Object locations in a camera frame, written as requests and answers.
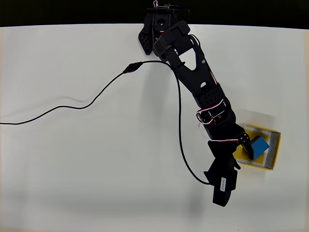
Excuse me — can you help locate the blue cube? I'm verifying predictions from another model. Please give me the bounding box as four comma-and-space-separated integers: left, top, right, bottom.
249, 135, 270, 160

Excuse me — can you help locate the yellow open box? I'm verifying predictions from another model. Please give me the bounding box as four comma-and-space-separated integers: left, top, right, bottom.
233, 123, 282, 171

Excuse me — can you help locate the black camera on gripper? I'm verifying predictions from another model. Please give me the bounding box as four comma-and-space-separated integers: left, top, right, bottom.
203, 158, 239, 207

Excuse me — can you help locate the black camera cable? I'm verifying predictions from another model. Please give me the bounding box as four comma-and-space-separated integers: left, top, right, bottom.
0, 60, 213, 187

